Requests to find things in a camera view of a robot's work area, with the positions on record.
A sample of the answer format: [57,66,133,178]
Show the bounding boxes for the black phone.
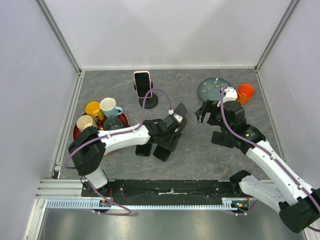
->
[135,144,152,157]
[153,145,172,162]

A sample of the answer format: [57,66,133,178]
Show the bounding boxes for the copper base phone stand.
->
[174,102,188,130]

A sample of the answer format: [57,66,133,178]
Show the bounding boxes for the black wedge phone stand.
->
[211,131,235,149]

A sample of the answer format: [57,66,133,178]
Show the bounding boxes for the black round phone stand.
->
[138,82,159,109]

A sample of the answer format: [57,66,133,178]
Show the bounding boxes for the pink case phone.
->
[133,70,152,98]

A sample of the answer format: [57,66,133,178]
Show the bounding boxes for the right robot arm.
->
[195,100,320,233]

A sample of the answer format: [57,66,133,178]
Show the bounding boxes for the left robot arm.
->
[68,113,186,197]

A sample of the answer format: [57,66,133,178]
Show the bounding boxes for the blue ceramic plate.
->
[197,77,233,102]

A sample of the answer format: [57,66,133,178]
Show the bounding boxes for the orange mug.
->
[236,83,255,105]

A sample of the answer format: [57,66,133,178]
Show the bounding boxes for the dark green mug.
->
[103,117,123,131]

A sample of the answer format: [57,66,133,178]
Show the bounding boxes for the white mug light blue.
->
[99,97,123,118]

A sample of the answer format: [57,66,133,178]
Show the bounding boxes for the yellow mug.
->
[84,101,105,123]

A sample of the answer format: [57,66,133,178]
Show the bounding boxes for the cream mug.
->
[76,115,98,132]

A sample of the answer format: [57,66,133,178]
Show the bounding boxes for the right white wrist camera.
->
[220,86,238,103]

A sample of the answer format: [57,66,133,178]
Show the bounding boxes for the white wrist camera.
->
[220,86,238,103]
[168,109,183,123]

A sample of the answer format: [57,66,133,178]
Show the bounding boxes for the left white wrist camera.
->
[168,109,183,123]

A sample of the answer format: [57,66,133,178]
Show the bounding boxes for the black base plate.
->
[97,179,253,206]

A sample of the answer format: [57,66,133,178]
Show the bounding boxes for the grey cable duct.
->
[46,199,238,211]

